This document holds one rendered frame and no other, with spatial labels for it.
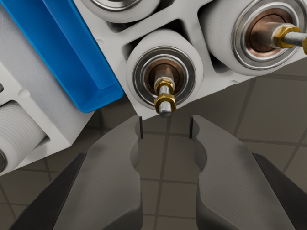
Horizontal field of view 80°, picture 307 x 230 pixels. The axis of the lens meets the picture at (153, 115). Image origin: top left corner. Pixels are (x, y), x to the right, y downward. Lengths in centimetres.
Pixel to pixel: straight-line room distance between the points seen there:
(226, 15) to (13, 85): 33
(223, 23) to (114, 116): 40
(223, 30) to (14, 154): 35
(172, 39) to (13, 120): 30
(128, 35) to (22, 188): 75
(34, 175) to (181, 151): 53
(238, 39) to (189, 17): 9
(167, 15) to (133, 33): 5
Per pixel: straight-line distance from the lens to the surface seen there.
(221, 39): 23
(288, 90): 60
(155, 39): 22
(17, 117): 40
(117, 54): 30
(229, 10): 23
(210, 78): 31
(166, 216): 86
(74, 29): 50
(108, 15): 22
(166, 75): 20
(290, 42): 20
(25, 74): 41
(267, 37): 22
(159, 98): 15
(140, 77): 22
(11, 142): 37
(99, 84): 51
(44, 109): 39
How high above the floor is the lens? 47
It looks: 62 degrees down
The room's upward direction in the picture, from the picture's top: 176 degrees counter-clockwise
